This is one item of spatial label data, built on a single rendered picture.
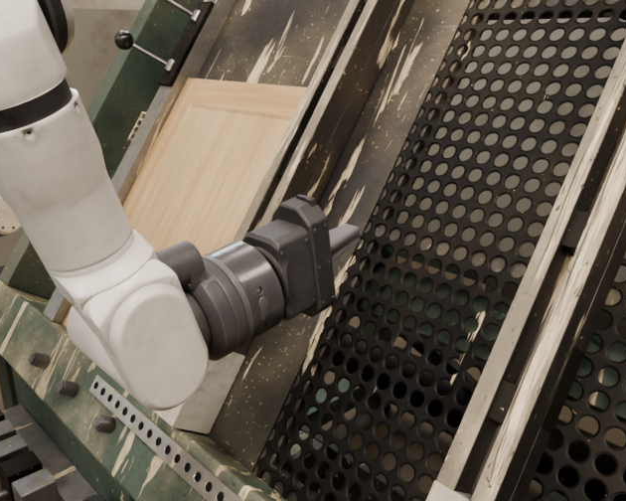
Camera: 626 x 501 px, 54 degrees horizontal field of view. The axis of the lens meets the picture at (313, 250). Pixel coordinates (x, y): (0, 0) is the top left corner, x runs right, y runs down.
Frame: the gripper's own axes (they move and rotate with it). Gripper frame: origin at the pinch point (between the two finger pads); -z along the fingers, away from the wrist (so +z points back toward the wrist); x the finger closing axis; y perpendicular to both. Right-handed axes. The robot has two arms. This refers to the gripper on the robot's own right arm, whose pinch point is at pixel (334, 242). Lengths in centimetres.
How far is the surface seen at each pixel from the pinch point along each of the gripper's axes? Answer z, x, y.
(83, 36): -130, 2, 334
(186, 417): 10.0, -28.8, 22.9
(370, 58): -32.9, 12.3, 22.3
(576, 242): -14.6, -1.1, -18.9
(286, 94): -29.7, 6.4, 39.0
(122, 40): -22, 17, 78
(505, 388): -3.6, -12.5, -17.8
